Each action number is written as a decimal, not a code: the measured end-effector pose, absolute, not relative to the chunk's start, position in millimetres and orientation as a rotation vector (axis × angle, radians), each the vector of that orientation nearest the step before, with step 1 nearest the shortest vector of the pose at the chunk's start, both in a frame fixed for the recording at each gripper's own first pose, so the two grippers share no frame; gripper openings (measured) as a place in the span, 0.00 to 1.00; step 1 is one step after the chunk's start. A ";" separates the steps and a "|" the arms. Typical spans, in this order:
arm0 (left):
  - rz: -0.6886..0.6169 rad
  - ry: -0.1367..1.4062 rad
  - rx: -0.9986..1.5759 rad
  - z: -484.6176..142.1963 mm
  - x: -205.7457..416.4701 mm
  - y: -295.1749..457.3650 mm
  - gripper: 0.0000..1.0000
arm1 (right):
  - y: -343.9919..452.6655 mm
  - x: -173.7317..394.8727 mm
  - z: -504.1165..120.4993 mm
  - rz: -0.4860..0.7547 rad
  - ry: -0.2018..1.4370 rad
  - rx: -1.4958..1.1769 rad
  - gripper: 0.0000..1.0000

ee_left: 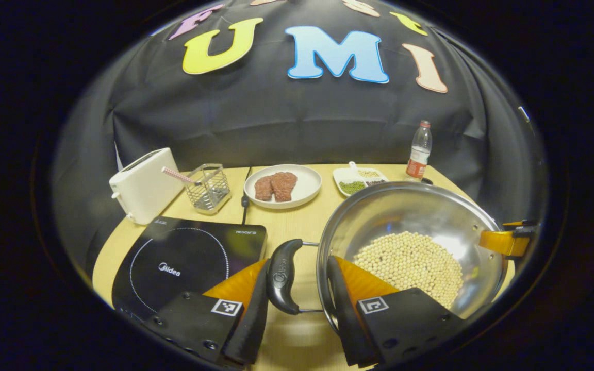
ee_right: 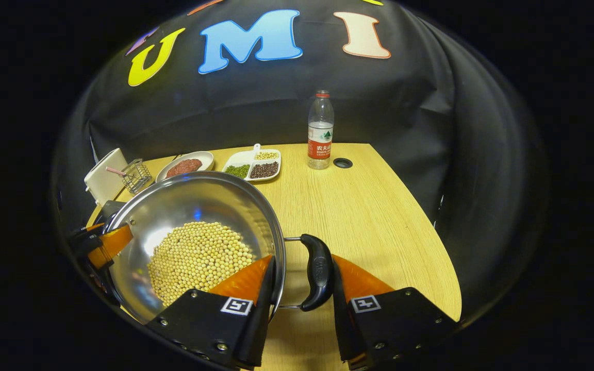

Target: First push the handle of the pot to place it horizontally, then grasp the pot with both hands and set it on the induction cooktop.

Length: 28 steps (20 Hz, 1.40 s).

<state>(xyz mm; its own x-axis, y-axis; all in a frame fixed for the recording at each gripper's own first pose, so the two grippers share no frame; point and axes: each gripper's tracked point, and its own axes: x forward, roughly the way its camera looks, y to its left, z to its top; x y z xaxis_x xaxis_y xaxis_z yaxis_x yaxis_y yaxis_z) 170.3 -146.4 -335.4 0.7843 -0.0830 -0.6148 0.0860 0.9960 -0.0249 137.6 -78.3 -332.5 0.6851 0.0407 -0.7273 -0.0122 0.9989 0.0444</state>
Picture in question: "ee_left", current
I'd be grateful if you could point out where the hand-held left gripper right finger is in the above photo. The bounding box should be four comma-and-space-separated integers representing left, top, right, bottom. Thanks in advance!
326, 255, 465, 367

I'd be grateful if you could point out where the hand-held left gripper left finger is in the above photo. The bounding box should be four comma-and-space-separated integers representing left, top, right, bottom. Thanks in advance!
145, 258, 272, 367

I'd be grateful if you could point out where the black induction cooktop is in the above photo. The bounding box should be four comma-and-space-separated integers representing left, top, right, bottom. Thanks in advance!
111, 216, 268, 320

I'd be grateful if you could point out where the stainless steel pot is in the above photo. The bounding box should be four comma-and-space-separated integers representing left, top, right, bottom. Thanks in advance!
266, 180, 509, 335

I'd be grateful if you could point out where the pile of yellow soybeans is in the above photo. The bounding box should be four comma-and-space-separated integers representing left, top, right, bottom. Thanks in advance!
353, 231, 465, 310

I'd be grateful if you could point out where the clear bottle with red label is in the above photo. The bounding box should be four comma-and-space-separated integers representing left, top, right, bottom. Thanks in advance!
406, 121, 433, 182

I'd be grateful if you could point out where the brown meat piece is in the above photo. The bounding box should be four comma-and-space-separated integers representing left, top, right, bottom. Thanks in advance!
270, 172, 298, 202
254, 175, 274, 201

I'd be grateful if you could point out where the white round plate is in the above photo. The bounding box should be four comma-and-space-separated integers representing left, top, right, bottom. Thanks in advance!
243, 164, 322, 209

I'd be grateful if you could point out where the white divided bean dish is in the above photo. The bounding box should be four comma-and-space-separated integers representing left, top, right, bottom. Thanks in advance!
333, 161, 389, 197

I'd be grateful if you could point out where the pink striped straw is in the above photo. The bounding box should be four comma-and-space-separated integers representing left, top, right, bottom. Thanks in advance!
161, 166, 202, 186

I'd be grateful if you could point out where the white toaster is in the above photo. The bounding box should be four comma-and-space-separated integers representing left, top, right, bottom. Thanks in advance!
109, 148, 187, 225

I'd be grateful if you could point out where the black backdrop cloth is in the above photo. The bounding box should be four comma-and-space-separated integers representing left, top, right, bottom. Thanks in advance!
52, 0, 548, 274

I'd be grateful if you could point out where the black power cable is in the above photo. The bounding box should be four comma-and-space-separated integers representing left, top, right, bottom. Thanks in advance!
240, 166, 252, 225

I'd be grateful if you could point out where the wire mesh basket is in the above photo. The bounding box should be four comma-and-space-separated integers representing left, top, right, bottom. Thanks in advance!
184, 164, 232, 215

